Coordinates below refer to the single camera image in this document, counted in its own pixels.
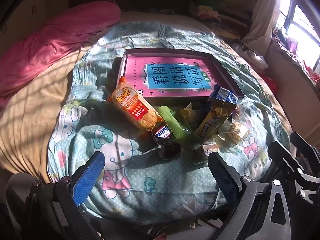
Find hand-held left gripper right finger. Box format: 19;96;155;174
207;152;292;240

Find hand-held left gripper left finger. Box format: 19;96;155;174
26;151;105;240

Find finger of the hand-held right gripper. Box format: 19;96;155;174
290;131;320;160
267;141;320;205

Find small pastry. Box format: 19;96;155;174
192;141;220;157

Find brown pastry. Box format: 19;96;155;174
225;119;250;144

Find yellow snack packet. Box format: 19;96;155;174
194;84;239;142

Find dark candy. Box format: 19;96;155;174
160;141;182;159

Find small chocolate bar packet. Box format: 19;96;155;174
151;125;173;145

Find green bread packet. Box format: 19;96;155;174
156;106;192;140

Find orange rice cracker packet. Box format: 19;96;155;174
107;76;167;137

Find cartoon printed blanket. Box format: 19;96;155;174
47;21;293;218

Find red bag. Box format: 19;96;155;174
262;76;278;94

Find yellow candy in clear wrapper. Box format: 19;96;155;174
180;102;200;128

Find beige bed sheet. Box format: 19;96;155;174
0;52;88;183

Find white cloth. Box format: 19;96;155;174
232;42;269;70

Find pink flowers on windowsill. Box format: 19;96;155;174
271;29;320;88

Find pink book with blue panel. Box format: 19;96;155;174
124;54;220;98

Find window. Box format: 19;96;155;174
275;0;320;73

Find beige curtain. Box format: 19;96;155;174
241;0;282;55

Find pink quilt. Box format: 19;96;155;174
0;4;122;105

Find pile of clothes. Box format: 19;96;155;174
189;0;253;39

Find white wardrobe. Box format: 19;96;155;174
0;0;70;38

